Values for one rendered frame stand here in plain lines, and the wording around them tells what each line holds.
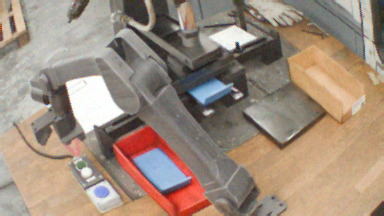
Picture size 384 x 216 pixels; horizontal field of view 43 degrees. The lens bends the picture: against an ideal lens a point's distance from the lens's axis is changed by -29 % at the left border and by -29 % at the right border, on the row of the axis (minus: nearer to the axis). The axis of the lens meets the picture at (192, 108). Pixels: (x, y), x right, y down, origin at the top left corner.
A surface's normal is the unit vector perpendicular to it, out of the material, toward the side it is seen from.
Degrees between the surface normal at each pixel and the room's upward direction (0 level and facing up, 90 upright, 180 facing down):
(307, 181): 0
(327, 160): 0
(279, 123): 0
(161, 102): 54
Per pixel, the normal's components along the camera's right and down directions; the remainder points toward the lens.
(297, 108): -0.15, -0.77
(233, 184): 0.62, -0.29
